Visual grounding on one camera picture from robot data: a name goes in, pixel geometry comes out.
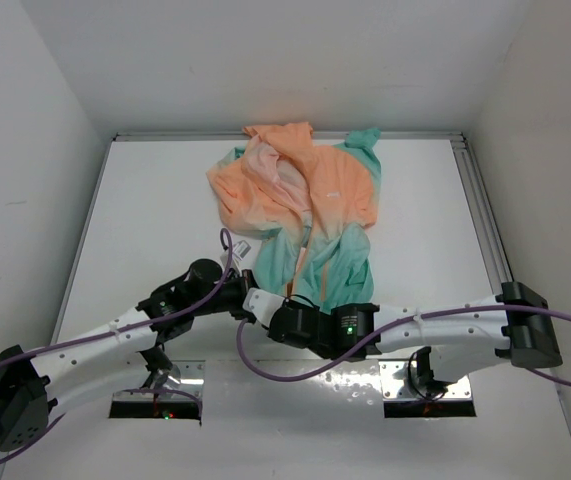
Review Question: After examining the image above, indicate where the orange and teal jacket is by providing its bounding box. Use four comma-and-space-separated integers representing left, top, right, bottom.
207, 123, 382, 313

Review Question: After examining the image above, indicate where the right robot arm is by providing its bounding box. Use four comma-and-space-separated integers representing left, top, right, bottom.
246, 282, 562, 395

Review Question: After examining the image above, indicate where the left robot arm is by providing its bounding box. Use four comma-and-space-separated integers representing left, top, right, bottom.
0, 259, 262, 452

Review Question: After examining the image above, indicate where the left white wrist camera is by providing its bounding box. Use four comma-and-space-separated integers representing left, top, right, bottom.
229, 240, 252, 263

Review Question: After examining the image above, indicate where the metal base plate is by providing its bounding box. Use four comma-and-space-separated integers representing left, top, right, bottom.
110, 357, 475, 402

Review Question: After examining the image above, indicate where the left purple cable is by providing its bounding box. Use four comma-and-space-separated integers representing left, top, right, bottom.
0, 227, 236, 471

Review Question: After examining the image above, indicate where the aluminium frame rail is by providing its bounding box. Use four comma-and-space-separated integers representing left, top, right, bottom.
101, 132, 512, 308

